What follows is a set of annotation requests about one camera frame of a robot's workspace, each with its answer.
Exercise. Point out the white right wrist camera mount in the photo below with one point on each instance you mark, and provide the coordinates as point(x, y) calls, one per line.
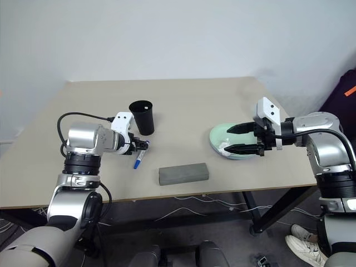
point(268, 109)

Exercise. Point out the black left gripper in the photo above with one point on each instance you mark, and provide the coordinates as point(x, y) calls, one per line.
point(134, 143)

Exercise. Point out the orange tag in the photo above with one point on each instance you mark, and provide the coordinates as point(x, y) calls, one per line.
point(350, 91)

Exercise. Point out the white tissue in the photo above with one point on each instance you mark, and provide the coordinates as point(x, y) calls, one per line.
point(223, 145)

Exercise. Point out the white marker with blue cap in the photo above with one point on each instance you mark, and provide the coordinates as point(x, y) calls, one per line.
point(138, 161)

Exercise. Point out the black metal table leg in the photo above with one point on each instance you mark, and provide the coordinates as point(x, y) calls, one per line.
point(278, 211)

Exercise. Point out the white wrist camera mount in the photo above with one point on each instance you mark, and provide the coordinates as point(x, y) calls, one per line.
point(122, 121)
point(268, 109)

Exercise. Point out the dark grey rounded shape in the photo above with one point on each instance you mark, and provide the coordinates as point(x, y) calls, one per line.
point(214, 254)
point(147, 257)

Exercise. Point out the white sneaker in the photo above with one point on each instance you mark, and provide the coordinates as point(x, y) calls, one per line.
point(304, 233)
point(306, 250)

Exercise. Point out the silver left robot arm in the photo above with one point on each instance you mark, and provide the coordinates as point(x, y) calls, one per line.
point(83, 139)

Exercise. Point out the dark purple fabric seat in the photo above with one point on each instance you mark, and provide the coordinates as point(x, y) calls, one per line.
point(339, 103)

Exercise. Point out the black plastic cup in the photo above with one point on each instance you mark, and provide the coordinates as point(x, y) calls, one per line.
point(144, 119)

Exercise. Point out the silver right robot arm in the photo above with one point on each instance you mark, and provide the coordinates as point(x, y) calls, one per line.
point(322, 130)

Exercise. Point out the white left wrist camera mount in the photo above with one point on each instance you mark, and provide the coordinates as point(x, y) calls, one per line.
point(122, 121)

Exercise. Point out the grey rectangular block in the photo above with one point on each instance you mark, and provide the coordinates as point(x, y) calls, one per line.
point(183, 173)

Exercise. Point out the black rectangular metal bracket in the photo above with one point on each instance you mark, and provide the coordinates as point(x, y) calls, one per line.
point(262, 261)

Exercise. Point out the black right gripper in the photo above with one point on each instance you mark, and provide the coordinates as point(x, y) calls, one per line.
point(267, 136)

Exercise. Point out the light blue round plate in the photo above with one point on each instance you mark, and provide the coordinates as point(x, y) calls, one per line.
point(222, 133)

